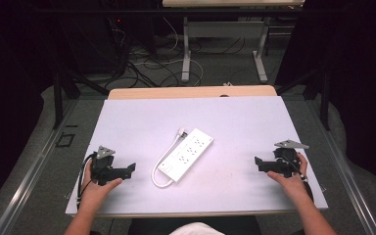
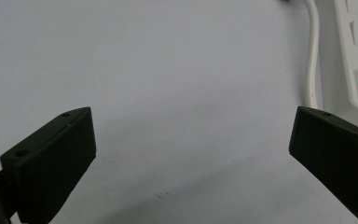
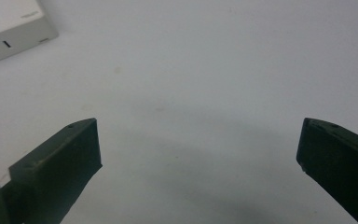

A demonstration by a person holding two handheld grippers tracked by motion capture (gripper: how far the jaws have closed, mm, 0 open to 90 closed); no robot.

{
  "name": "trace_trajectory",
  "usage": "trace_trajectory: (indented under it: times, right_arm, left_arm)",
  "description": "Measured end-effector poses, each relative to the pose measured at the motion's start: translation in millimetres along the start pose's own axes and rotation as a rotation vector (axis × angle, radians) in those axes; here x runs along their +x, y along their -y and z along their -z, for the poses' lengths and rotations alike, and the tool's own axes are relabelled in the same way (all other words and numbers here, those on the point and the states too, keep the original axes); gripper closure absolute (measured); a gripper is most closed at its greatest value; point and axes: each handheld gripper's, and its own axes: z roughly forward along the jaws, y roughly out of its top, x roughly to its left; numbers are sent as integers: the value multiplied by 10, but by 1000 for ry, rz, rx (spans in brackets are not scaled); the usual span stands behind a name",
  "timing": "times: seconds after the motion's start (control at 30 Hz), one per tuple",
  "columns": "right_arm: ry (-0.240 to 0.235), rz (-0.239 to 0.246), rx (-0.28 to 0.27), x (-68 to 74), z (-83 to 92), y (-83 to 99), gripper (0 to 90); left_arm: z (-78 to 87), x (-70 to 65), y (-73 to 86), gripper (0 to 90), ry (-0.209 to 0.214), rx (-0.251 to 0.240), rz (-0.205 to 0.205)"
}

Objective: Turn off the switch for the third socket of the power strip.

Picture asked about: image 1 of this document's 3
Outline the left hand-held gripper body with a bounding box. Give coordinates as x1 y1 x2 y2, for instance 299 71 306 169
89 145 125 187

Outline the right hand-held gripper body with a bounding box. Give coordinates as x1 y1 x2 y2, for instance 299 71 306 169
266 139 310 179

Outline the person's right hand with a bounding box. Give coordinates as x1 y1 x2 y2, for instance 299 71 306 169
266 152 309 197

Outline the person's left hand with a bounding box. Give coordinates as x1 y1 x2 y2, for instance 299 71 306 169
78 160 124 210

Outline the white power strip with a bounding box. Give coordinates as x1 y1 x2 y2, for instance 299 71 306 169
159 127 214 183

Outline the black metal stand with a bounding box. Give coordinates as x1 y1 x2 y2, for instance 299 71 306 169
52 63 111 130
275 63 333 132

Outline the person's white shirt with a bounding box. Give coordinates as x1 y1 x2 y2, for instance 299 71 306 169
168 221 227 235

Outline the black computer tower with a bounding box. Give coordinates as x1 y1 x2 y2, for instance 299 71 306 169
60 14 130 76

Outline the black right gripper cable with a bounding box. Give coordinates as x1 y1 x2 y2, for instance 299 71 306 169
281 154 308 182

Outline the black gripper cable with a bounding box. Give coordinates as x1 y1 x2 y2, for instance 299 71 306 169
75 152 96 210
281 154 308 182

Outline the white power strip cable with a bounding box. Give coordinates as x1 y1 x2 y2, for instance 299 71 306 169
150 130 184 190

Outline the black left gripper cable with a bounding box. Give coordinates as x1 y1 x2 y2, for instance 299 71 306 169
75 152 96 210

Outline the black floor socket frame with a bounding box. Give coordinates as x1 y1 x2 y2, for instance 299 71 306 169
55 132 76 149

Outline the aluminium rail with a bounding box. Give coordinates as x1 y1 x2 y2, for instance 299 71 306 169
0 99 79 235
306 99 376 235

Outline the bundle of floor cables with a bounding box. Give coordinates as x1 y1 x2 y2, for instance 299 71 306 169
106 18 247 90

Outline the white metal frame desk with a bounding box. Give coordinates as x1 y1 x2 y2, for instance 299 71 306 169
162 0 306 84

